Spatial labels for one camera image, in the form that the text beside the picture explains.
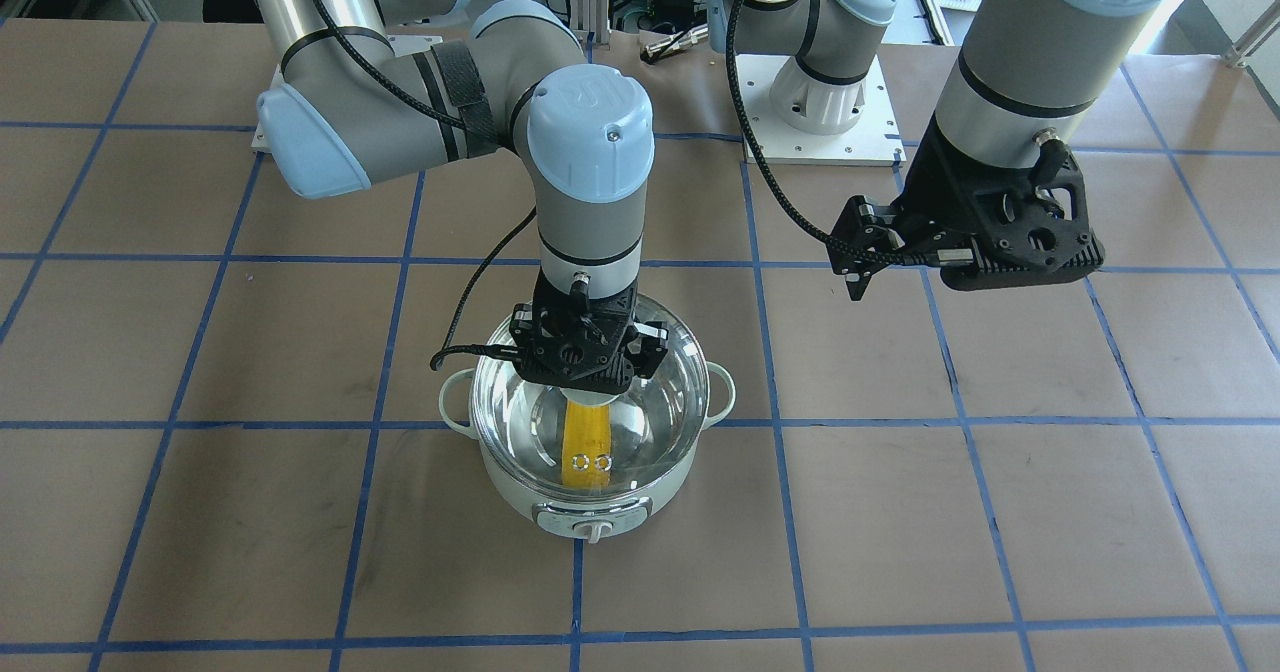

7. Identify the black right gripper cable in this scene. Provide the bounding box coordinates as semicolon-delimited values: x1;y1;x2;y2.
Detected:
291;0;591;372

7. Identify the yellow corn cob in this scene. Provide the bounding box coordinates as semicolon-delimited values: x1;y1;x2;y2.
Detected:
561;401;613;492

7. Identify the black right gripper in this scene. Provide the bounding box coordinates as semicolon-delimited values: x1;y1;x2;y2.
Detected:
508;274;669;396

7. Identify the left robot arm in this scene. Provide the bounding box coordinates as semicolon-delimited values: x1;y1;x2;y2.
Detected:
708;0;1165;300

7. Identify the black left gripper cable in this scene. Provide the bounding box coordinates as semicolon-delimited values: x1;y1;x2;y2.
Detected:
724;0;977;268

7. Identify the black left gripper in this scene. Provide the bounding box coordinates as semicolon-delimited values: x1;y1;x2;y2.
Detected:
832;122;1105;302

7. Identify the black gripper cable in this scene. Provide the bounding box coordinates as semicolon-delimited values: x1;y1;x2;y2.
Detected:
291;0;591;372
724;0;977;268

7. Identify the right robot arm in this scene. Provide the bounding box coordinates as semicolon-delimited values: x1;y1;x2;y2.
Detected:
253;0;668;396

